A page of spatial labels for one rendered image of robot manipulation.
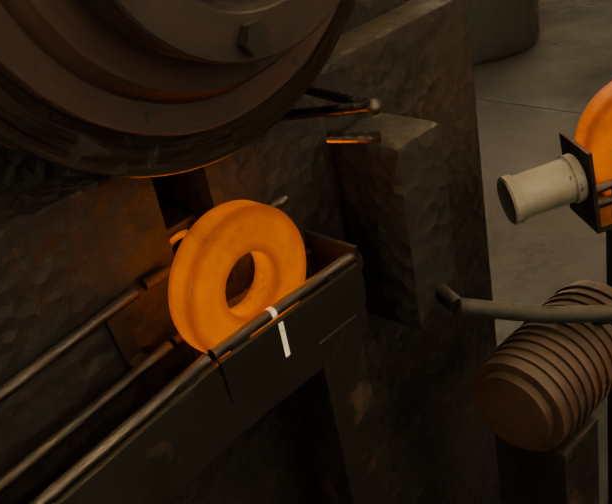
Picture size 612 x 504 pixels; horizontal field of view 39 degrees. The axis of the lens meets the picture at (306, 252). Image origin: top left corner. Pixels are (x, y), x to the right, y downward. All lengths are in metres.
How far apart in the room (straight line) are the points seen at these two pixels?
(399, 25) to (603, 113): 0.25
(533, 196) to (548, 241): 1.24
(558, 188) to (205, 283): 0.45
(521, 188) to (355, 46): 0.25
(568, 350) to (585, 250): 1.20
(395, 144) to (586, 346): 0.34
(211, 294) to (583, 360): 0.46
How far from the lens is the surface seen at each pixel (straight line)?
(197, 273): 0.78
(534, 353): 1.02
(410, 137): 0.92
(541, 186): 1.04
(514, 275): 2.14
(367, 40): 1.01
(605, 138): 1.06
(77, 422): 0.81
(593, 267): 2.16
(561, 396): 1.01
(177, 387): 0.77
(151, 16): 0.58
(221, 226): 0.78
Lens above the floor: 1.16
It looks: 29 degrees down
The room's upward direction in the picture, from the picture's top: 12 degrees counter-clockwise
